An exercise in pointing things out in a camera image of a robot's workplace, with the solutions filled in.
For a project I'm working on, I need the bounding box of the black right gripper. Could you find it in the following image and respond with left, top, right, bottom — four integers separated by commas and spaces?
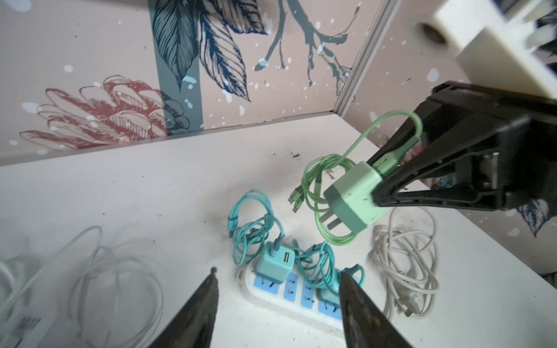
366, 82, 556, 210

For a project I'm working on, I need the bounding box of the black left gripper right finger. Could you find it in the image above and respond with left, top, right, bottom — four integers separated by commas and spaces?
339, 272, 411, 348

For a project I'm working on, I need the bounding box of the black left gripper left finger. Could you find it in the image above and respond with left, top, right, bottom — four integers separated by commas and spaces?
148, 267, 219, 348

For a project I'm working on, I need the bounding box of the green charger with cable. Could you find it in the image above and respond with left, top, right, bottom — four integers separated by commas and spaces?
288, 110, 424, 246

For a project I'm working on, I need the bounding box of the white power strip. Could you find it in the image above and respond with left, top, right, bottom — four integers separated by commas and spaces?
235, 264, 344, 338

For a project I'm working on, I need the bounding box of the teal charger with cable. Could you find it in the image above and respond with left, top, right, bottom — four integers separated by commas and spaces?
227, 189, 295, 284

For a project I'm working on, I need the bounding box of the white charger with cable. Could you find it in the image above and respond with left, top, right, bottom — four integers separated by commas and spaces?
1, 226, 164, 347

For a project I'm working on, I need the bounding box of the teal charger round plug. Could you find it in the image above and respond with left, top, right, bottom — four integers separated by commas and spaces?
292, 239, 365, 305

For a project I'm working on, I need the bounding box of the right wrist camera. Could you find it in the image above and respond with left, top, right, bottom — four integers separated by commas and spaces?
413, 0, 556, 99

